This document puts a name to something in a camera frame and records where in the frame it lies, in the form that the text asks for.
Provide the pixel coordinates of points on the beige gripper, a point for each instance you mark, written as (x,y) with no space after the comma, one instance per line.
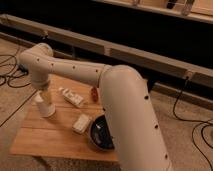
(46,96)

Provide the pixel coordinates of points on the black ceramic bowl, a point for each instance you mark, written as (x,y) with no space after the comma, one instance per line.
(100,135)

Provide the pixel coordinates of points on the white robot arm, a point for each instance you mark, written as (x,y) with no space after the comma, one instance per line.
(130,116)

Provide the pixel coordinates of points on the white paper cup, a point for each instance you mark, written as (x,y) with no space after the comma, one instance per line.
(45,110)

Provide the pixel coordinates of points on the white tube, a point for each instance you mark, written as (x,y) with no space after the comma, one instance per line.
(74,98)

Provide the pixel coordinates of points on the black power adapter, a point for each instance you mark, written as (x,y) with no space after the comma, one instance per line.
(23,69)

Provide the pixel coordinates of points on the wooden table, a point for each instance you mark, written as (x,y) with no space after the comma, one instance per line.
(53,136)

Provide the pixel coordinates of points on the white small box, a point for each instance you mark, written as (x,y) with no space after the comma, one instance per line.
(82,123)

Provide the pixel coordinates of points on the small red brown object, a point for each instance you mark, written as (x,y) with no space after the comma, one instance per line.
(94,94)

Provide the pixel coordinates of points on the long wooden beam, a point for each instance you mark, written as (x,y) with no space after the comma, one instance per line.
(173,67)

